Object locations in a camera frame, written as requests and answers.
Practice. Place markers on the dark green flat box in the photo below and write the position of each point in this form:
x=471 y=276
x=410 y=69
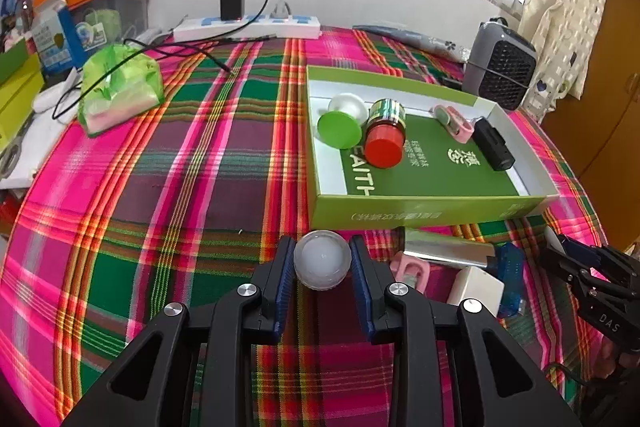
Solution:
x=12 y=59

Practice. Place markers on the black battery pack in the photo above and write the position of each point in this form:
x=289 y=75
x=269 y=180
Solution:
x=492 y=144

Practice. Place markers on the blue usb adapter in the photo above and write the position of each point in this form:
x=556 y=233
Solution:
x=510 y=267

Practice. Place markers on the lime green flat box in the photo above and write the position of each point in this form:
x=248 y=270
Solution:
x=17 y=102

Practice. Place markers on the cream patterned pillow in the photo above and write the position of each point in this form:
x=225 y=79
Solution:
x=450 y=49

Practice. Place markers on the wooden wardrobe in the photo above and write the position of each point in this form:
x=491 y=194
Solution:
x=605 y=132

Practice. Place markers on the grey portable heater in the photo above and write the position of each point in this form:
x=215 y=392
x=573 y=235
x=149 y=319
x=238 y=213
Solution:
x=500 y=52

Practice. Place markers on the white power strip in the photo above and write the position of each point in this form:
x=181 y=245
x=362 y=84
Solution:
x=200 y=29

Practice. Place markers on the cream patterned curtain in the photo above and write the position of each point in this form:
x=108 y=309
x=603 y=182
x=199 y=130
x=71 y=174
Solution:
x=565 y=7

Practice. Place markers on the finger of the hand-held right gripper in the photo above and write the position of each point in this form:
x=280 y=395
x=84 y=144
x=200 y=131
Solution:
x=565 y=264
x=600 y=257

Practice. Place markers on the green cardboard box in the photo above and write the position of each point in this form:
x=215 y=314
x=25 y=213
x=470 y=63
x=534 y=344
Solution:
x=425 y=212

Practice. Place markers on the white bottle green cap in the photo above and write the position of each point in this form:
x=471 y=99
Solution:
x=339 y=129

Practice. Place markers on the brown bottle red cap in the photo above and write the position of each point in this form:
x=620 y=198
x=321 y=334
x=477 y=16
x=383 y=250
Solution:
x=382 y=147

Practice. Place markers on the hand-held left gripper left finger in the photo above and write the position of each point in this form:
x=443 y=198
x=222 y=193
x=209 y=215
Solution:
x=282 y=287

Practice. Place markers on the grey tapered object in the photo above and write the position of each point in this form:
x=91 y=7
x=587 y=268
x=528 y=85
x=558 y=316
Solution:
x=395 y=36

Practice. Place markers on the white cube charger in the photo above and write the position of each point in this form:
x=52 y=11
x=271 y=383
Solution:
x=475 y=289

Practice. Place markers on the pink plaid blanket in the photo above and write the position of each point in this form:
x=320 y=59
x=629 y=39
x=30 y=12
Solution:
x=175 y=157

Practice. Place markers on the black charger plug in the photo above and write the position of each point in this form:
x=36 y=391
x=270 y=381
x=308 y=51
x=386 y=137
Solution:
x=232 y=2

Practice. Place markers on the white round cap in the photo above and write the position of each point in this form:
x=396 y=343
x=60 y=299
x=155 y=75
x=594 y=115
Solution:
x=320 y=259

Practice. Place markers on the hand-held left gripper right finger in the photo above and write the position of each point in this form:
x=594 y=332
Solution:
x=362 y=287

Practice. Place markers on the green tissue packet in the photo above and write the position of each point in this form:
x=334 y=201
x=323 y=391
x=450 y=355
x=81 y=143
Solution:
x=125 y=92

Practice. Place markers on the blue carton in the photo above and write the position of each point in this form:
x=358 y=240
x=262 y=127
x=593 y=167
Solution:
x=55 y=37

